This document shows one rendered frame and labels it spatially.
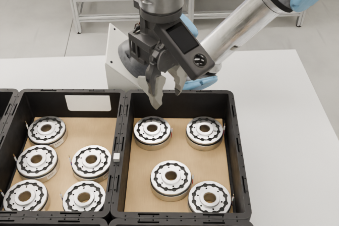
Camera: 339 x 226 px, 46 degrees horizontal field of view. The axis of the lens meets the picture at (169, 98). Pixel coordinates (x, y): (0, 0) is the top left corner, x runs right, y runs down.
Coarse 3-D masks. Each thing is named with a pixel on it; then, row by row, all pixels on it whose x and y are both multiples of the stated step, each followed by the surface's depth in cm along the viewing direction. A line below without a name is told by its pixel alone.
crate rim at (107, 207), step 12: (120, 96) 109; (12, 108) 106; (12, 120) 103; (120, 120) 103; (120, 132) 100; (0, 144) 98; (108, 180) 89; (108, 192) 87; (108, 204) 85; (0, 216) 83; (12, 216) 83; (24, 216) 83; (36, 216) 83; (48, 216) 83; (60, 216) 83; (72, 216) 83; (84, 216) 83; (96, 216) 83; (108, 216) 84
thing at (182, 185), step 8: (168, 160) 102; (160, 168) 100; (176, 168) 100; (184, 168) 100; (152, 176) 98; (160, 176) 98; (184, 176) 98; (152, 184) 97; (160, 184) 97; (176, 184) 97; (184, 184) 97; (160, 192) 95; (168, 192) 95; (176, 192) 95
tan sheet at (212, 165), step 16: (176, 128) 114; (176, 144) 110; (224, 144) 110; (144, 160) 106; (160, 160) 106; (176, 160) 106; (192, 160) 106; (208, 160) 106; (224, 160) 106; (128, 176) 102; (144, 176) 102; (208, 176) 102; (224, 176) 102; (128, 192) 99; (144, 192) 99; (128, 208) 95; (144, 208) 95; (160, 208) 95; (176, 208) 95
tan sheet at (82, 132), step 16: (80, 128) 114; (96, 128) 114; (112, 128) 114; (64, 144) 110; (80, 144) 110; (96, 144) 110; (112, 144) 110; (64, 160) 106; (16, 176) 102; (64, 176) 102; (48, 192) 99; (64, 192) 99; (48, 208) 95
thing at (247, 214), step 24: (120, 144) 97; (240, 144) 97; (120, 168) 92; (240, 168) 92; (120, 216) 83; (144, 216) 83; (168, 216) 83; (192, 216) 83; (216, 216) 83; (240, 216) 83
